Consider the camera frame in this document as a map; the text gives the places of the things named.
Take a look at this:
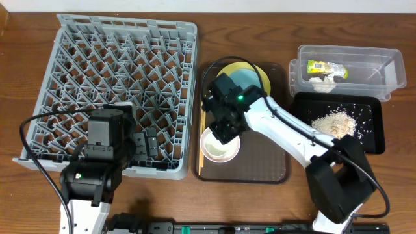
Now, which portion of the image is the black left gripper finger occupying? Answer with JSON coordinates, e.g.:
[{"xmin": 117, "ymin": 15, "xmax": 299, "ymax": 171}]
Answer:
[
  {"xmin": 133, "ymin": 133, "xmax": 147, "ymax": 161},
  {"xmin": 146, "ymin": 127, "xmax": 159, "ymax": 158}
]

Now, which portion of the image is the light blue bowl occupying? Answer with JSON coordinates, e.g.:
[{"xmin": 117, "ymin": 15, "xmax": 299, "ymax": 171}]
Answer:
[{"xmin": 229, "ymin": 69, "xmax": 261, "ymax": 90}]

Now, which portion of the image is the green snack wrapper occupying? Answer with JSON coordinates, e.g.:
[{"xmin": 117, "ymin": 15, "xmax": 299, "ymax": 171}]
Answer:
[{"xmin": 307, "ymin": 60, "xmax": 348, "ymax": 79}]

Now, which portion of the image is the white tissue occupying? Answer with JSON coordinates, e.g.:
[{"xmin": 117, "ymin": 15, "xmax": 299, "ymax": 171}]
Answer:
[{"xmin": 309, "ymin": 74, "xmax": 337, "ymax": 93}]

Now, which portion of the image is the rice food waste pile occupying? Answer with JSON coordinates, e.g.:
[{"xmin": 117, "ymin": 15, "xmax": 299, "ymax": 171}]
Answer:
[{"xmin": 311, "ymin": 104, "xmax": 373, "ymax": 140}]

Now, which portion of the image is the white cup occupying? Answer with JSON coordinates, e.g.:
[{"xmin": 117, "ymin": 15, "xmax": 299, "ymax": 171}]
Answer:
[{"xmin": 203, "ymin": 133, "xmax": 238, "ymax": 160}]

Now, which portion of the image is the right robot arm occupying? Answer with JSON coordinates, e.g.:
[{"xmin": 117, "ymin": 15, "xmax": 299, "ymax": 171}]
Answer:
[{"xmin": 202, "ymin": 84, "xmax": 380, "ymax": 233}]

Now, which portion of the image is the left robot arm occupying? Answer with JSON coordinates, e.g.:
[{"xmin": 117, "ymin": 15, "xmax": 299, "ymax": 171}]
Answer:
[{"xmin": 60, "ymin": 101, "xmax": 150, "ymax": 233}]

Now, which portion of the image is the black waste tray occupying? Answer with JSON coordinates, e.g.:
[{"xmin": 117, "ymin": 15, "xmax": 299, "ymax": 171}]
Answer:
[{"xmin": 292, "ymin": 92, "xmax": 385, "ymax": 154}]

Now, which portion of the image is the yellow plate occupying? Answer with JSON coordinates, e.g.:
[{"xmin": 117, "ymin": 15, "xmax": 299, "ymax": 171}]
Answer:
[{"xmin": 217, "ymin": 62, "xmax": 271, "ymax": 95}]

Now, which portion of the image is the brown serving tray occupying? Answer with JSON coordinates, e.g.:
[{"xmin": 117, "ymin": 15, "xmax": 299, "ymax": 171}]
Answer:
[{"xmin": 192, "ymin": 60, "xmax": 291, "ymax": 184}]

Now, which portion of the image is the grey plastic dish rack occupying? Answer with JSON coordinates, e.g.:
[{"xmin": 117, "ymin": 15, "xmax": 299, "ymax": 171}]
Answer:
[{"xmin": 26, "ymin": 14, "xmax": 199, "ymax": 180}]

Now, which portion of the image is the clear plastic bin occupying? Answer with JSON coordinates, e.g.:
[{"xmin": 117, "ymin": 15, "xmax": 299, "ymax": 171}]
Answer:
[{"xmin": 289, "ymin": 45, "xmax": 407, "ymax": 101}]

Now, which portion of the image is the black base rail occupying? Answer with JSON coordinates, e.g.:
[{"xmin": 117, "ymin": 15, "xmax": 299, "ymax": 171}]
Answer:
[{"xmin": 103, "ymin": 213, "xmax": 391, "ymax": 234}]

